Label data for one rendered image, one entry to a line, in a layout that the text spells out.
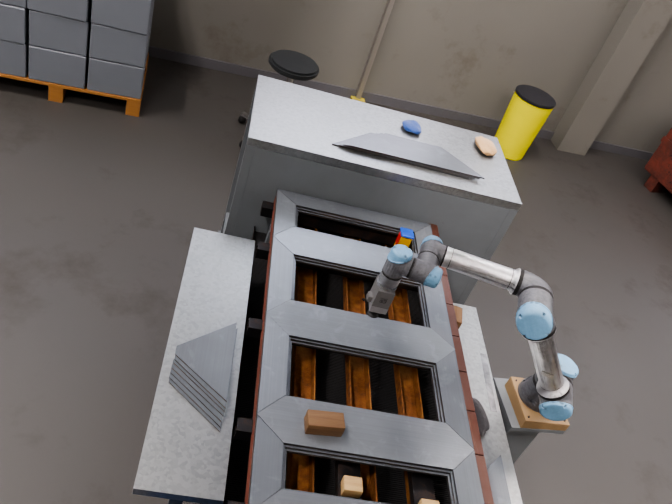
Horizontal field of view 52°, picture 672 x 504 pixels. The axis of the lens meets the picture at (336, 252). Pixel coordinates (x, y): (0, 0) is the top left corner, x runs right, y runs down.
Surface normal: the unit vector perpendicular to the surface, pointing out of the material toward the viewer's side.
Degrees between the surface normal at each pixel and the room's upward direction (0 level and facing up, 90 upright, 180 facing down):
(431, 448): 0
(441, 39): 90
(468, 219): 90
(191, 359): 0
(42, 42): 90
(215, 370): 0
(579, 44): 90
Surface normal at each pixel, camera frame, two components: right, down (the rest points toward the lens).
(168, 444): 0.29, -0.73
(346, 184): 0.01, 0.65
